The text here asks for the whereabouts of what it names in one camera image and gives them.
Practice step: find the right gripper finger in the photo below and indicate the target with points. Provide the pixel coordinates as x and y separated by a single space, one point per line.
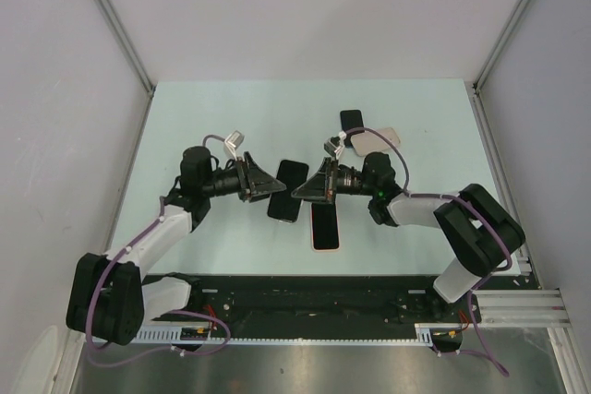
314 196
316 181

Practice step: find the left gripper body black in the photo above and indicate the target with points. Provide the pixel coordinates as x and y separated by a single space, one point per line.
243 182

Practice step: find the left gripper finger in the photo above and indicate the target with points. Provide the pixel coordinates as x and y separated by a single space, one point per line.
263 170
263 191

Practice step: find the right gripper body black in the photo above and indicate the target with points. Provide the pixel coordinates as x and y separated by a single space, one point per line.
332 180

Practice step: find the beige phone case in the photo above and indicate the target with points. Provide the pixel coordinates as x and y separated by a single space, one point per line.
366 142

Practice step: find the pink phone case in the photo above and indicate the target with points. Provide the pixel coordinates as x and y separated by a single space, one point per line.
326 250

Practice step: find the black phone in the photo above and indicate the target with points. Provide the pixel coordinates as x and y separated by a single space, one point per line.
351 119
282 206

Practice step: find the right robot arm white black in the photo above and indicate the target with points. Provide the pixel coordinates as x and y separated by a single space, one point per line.
481 233

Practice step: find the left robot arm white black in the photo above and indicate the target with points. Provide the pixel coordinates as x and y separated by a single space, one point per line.
109 299

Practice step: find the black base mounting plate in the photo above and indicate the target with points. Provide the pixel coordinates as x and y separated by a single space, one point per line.
326 300

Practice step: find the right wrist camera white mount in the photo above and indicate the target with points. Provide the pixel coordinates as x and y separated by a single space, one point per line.
335 146

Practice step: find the white slotted cable duct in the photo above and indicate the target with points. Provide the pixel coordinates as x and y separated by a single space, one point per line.
380 332

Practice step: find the aluminium rail profile front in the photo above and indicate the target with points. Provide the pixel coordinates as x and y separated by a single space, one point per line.
522 309

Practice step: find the left aluminium frame post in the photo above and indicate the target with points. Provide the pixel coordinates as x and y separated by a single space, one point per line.
127 47

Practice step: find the aluminium frame post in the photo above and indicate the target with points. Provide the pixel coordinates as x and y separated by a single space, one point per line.
127 47
510 26

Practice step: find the right aluminium frame post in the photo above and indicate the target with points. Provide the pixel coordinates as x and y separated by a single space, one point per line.
510 26

